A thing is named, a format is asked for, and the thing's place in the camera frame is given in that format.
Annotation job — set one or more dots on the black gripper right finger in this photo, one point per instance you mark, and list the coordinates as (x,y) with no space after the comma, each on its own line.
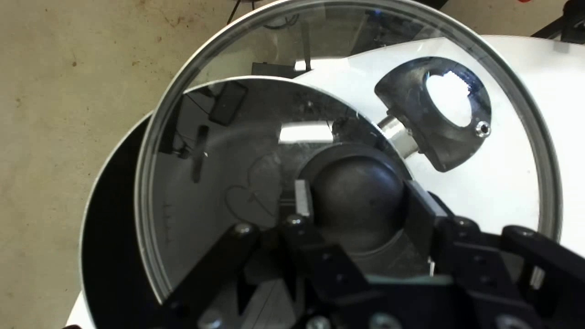
(505,280)

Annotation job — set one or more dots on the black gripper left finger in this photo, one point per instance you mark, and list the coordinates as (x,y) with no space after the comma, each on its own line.
(262,285)

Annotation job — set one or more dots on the glass lid with black knob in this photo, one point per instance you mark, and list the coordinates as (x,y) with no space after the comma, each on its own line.
(257,60)

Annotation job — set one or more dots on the large black cooking pot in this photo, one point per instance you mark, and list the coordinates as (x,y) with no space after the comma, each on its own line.
(111,243)

